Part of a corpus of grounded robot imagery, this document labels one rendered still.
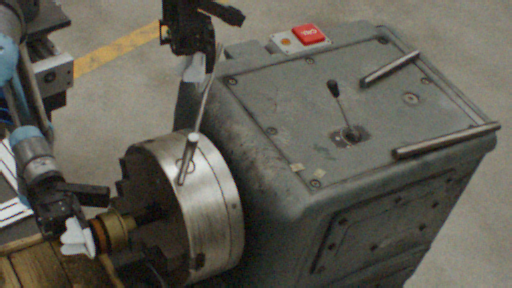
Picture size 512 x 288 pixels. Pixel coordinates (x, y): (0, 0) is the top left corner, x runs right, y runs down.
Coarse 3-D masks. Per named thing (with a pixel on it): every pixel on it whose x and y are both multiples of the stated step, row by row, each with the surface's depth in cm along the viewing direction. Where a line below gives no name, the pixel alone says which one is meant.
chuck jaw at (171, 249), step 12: (144, 228) 151; (156, 228) 151; (132, 240) 148; (144, 240) 148; (156, 240) 148; (168, 240) 149; (132, 252) 150; (144, 252) 150; (156, 252) 149; (168, 252) 146; (180, 252) 146; (168, 264) 146; (180, 264) 148; (192, 264) 147
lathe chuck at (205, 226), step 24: (144, 144) 151; (168, 144) 150; (168, 168) 144; (168, 192) 146; (192, 192) 143; (216, 192) 145; (168, 216) 149; (192, 216) 143; (216, 216) 145; (192, 240) 143; (216, 240) 146; (216, 264) 151
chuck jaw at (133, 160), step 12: (132, 156) 152; (120, 168) 154; (132, 168) 151; (144, 168) 152; (120, 180) 153; (132, 180) 151; (144, 180) 152; (120, 192) 153; (132, 192) 151; (144, 192) 153; (120, 204) 151; (132, 204) 152; (144, 204) 153
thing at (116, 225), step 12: (96, 216) 152; (108, 216) 150; (120, 216) 149; (132, 216) 152; (96, 228) 148; (108, 228) 148; (120, 228) 149; (132, 228) 151; (96, 240) 147; (108, 240) 149; (120, 240) 149; (96, 252) 149; (108, 252) 152
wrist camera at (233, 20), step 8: (200, 0) 136; (208, 0) 137; (200, 8) 137; (208, 8) 137; (216, 8) 138; (224, 8) 139; (232, 8) 142; (216, 16) 139; (224, 16) 140; (232, 16) 141; (240, 16) 142; (232, 24) 142; (240, 24) 143
